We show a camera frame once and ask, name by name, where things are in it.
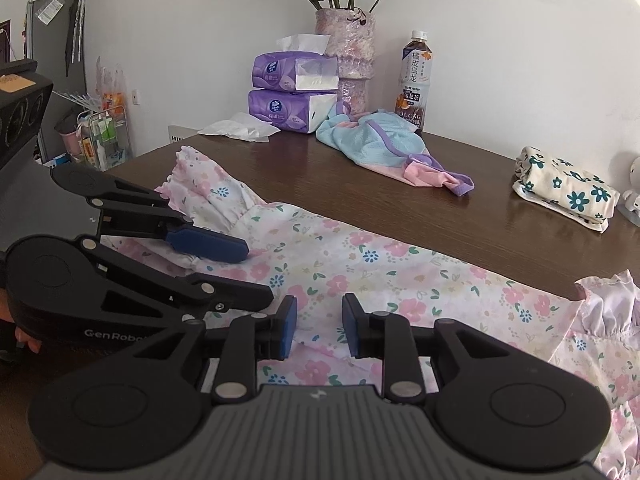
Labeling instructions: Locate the white robot figure speaker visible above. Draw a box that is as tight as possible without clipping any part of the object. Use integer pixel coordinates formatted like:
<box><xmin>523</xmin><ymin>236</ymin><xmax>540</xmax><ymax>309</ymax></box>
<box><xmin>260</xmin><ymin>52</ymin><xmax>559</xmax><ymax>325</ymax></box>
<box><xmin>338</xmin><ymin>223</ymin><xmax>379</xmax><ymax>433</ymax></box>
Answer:
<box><xmin>616</xmin><ymin>157</ymin><xmax>640</xmax><ymax>228</ymax></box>

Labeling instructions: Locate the left hand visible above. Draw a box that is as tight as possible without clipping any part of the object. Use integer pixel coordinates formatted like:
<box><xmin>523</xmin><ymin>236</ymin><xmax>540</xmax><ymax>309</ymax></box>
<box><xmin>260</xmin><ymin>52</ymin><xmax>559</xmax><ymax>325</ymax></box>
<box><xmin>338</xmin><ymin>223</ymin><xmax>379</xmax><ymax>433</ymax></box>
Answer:
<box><xmin>0</xmin><ymin>288</ymin><xmax>41</xmax><ymax>353</ymax></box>

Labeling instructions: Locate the purple tissue pack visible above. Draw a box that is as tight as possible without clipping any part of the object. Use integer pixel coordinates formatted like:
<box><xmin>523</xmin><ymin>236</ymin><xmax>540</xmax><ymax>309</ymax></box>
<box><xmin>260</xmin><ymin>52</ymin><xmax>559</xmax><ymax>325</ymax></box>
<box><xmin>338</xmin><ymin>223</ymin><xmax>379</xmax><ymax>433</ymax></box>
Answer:
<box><xmin>252</xmin><ymin>34</ymin><xmax>340</xmax><ymax>92</ymax></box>
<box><xmin>247</xmin><ymin>89</ymin><xmax>337</xmax><ymax>133</ymax></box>

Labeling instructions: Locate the pink floral child dress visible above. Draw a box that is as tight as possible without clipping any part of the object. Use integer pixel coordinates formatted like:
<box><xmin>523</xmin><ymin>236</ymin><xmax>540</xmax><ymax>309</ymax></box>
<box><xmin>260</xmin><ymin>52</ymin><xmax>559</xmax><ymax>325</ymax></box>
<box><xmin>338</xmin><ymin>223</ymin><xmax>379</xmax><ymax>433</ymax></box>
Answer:
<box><xmin>104</xmin><ymin>147</ymin><xmax>639</xmax><ymax>479</ymax></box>

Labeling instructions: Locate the folded cream blue-flower cloth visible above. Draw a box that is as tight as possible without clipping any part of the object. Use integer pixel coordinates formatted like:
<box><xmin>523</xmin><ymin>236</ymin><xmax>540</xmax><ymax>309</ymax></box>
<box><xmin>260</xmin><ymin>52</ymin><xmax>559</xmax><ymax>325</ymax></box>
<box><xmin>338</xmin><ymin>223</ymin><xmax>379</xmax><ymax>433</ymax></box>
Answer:
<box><xmin>512</xmin><ymin>146</ymin><xmax>620</xmax><ymax>233</ymax></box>

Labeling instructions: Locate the upper purple tissue pack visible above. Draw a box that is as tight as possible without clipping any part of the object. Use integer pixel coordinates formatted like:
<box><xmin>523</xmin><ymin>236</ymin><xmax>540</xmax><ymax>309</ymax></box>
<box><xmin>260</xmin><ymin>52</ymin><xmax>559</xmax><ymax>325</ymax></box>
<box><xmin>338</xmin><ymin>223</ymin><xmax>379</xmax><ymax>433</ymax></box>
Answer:
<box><xmin>252</xmin><ymin>34</ymin><xmax>340</xmax><ymax>92</ymax></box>

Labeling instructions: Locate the crumpled white tissue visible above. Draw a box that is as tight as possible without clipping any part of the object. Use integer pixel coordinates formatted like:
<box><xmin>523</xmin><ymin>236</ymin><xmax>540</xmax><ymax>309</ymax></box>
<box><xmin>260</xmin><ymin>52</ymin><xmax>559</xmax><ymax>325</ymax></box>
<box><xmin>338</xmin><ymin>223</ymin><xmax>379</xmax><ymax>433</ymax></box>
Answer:
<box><xmin>198</xmin><ymin>113</ymin><xmax>280</xmax><ymax>142</ymax></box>

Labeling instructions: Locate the purple textured vase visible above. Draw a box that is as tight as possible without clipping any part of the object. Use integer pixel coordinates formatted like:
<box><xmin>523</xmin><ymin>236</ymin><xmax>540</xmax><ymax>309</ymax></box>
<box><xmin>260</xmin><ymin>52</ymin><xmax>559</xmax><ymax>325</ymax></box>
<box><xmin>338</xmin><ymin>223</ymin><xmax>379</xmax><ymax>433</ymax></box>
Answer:
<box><xmin>316</xmin><ymin>9</ymin><xmax>375</xmax><ymax>114</ymax></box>

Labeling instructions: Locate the lower purple tissue pack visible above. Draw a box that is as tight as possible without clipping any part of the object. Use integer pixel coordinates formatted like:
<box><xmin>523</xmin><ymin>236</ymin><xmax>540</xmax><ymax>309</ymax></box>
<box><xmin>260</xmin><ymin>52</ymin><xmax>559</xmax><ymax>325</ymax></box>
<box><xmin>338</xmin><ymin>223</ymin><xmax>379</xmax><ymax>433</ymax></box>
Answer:
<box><xmin>247</xmin><ymin>89</ymin><xmax>337</xmax><ymax>133</ymax></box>

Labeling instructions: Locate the oolong tea bottle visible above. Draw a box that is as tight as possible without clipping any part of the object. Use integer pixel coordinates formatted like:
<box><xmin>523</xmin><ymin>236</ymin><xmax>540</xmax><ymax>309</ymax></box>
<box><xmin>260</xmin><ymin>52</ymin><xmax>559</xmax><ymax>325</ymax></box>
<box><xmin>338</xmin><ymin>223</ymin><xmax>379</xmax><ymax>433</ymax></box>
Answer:
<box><xmin>395</xmin><ymin>30</ymin><xmax>433</xmax><ymax>130</ymax></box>

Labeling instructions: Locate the blue pink purple garment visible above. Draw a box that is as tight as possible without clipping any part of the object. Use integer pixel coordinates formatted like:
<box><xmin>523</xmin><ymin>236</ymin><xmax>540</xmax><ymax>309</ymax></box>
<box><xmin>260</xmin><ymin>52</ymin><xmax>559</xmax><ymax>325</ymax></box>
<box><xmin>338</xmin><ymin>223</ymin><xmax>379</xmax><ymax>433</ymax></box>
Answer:
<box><xmin>316</xmin><ymin>101</ymin><xmax>475</xmax><ymax>196</ymax></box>

